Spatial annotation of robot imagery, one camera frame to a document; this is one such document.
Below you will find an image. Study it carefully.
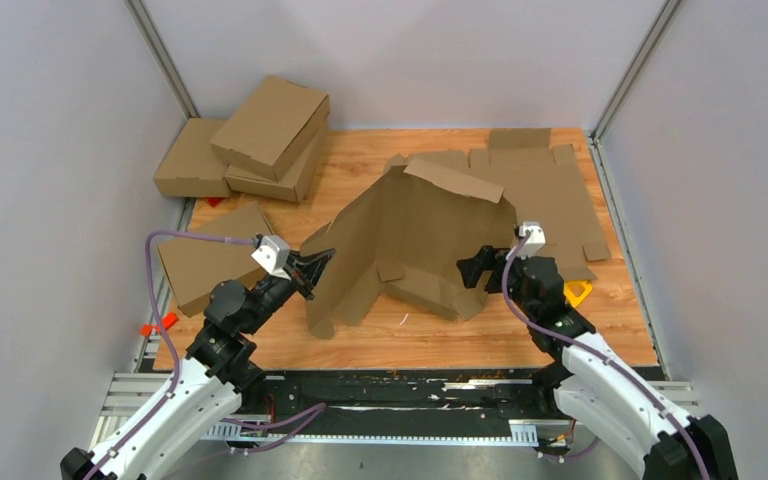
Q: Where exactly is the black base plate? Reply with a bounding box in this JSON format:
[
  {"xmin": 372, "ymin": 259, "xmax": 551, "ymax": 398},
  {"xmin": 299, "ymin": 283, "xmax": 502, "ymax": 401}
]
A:
[{"xmin": 239, "ymin": 368, "xmax": 571, "ymax": 425}]

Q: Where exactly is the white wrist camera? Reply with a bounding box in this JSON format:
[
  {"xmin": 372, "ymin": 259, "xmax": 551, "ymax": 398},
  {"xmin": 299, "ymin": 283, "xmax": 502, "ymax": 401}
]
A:
[
  {"xmin": 515, "ymin": 221, "xmax": 546, "ymax": 259},
  {"xmin": 251, "ymin": 235, "xmax": 290, "ymax": 280}
]

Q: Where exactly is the right aluminium corner post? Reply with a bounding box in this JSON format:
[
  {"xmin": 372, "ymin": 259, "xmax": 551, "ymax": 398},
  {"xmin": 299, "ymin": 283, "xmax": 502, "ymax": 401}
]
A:
[{"xmin": 591, "ymin": 0, "xmax": 684, "ymax": 142}]

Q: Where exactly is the cardboard box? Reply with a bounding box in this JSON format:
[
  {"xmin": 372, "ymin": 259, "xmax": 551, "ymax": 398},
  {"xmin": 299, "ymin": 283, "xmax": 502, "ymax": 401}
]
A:
[
  {"xmin": 224, "ymin": 122, "xmax": 329, "ymax": 203},
  {"xmin": 210, "ymin": 75, "xmax": 330, "ymax": 181},
  {"xmin": 157, "ymin": 203, "xmax": 273, "ymax": 317},
  {"xmin": 301, "ymin": 160, "xmax": 517, "ymax": 339},
  {"xmin": 153, "ymin": 118, "xmax": 231, "ymax": 198}
]

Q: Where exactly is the flat cardboard sheet underneath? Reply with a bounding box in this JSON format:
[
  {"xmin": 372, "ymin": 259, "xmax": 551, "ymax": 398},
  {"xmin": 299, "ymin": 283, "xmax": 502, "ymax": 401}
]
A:
[{"xmin": 466, "ymin": 127, "xmax": 614, "ymax": 283}]

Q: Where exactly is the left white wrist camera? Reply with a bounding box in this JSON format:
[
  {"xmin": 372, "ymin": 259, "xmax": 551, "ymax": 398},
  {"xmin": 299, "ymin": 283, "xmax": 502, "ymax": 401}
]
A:
[{"xmin": 251, "ymin": 235, "xmax": 290, "ymax": 280}]

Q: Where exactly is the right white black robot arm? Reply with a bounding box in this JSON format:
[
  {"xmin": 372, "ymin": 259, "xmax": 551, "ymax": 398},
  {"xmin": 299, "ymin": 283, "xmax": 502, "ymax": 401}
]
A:
[{"xmin": 456, "ymin": 245, "xmax": 738, "ymax": 479}]

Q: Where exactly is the yellow triangle piece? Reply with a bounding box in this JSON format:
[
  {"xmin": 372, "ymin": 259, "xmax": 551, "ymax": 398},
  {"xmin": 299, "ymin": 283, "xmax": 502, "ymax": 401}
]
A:
[{"xmin": 563, "ymin": 280, "xmax": 593, "ymax": 308}]

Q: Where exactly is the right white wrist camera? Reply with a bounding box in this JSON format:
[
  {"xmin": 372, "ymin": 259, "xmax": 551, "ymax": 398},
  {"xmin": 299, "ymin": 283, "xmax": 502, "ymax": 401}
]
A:
[{"xmin": 515, "ymin": 221, "xmax": 546, "ymax": 259}]

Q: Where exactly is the aluminium slotted rail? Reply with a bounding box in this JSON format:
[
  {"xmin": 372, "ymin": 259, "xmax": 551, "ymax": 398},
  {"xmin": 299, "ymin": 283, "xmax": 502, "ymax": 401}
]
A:
[{"xmin": 90, "ymin": 373, "xmax": 539, "ymax": 448}]

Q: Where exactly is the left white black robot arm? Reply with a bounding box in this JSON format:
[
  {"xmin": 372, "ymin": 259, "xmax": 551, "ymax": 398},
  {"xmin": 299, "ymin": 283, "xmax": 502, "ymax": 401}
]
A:
[{"xmin": 60, "ymin": 236, "xmax": 335, "ymax": 479}]

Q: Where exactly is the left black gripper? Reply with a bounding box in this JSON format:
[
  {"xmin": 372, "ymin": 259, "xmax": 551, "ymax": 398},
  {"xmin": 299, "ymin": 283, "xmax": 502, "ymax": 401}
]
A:
[{"xmin": 243, "ymin": 247, "xmax": 337, "ymax": 334}]

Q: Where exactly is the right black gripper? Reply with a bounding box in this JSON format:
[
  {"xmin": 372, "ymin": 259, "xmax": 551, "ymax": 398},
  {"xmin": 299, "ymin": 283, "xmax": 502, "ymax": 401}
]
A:
[{"xmin": 456, "ymin": 245, "xmax": 536, "ymax": 321}]

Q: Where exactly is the orange plastic clip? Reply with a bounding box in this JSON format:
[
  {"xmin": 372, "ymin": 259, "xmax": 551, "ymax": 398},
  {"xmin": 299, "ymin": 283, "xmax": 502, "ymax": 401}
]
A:
[{"xmin": 140, "ymin": 312, "xmax": 179, "ymax": 337}]

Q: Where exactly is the aluminium corner post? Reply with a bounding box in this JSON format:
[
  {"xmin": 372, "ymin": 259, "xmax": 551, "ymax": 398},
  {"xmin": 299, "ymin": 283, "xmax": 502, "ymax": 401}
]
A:
[
  {"xmin": 591, "ymin": 0, "xmax": 684, "ymax": 142},
  {"xmin": 124, "ymin": 0, "xmax": 200, "ymax": 118}
]

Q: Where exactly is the left aluminium corner post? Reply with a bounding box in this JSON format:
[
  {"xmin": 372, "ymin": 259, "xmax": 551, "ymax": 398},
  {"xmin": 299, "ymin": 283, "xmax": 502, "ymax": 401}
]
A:
[{"xmin": 124, "ymin": 0, "xmax": 200, "ymax": 118}]

